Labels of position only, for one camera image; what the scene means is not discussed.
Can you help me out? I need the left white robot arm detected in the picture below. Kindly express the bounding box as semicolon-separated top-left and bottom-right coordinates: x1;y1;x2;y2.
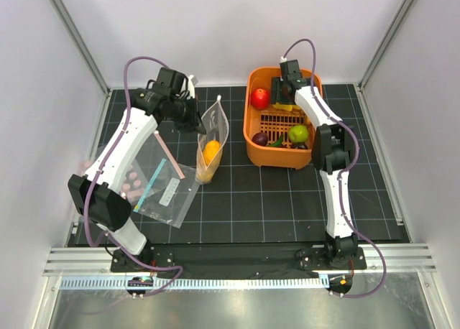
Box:
68;67;205;272

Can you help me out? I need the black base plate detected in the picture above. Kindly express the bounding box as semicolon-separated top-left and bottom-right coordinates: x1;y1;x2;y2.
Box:
107;241;367;278

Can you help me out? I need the yellow mango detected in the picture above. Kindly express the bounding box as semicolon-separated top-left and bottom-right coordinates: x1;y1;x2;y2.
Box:
195;160;220;185

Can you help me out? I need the green apple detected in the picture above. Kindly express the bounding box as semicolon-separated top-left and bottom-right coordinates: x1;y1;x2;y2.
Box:
287;124;309;144

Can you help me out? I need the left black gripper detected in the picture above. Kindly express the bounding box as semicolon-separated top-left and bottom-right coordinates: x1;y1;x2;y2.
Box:
169;95;207;135

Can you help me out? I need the black grid mat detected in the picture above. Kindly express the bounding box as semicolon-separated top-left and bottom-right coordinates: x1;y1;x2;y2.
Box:
68;84;410;246

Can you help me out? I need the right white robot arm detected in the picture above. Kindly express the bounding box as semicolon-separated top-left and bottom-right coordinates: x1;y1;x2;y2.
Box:
272;57;358;269

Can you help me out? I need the dark purple plum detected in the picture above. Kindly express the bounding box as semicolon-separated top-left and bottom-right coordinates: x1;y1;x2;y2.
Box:
252;131;269;147

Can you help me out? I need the red apple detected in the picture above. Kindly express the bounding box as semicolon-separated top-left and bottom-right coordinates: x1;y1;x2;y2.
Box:
250;88;270;110

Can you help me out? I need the small orange fruit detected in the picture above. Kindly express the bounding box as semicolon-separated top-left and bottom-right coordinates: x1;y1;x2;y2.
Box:
202;140;221;164

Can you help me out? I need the orange plastic basket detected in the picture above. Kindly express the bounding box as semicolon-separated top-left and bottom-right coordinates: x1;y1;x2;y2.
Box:
243;67;315;170

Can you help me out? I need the blue zipper clear bag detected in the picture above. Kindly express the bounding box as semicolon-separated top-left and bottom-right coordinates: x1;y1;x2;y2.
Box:
134;158;199;228

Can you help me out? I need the white slotted cable duct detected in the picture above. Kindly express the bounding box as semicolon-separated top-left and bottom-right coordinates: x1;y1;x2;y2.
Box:
60;275;329;291

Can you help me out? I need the pink dotted zip bag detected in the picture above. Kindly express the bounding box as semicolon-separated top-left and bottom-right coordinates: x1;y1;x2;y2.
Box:
77;130;188;206

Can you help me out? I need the white dotted zip bag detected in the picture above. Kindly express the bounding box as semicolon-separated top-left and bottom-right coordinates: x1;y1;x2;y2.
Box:
195;94;229;185

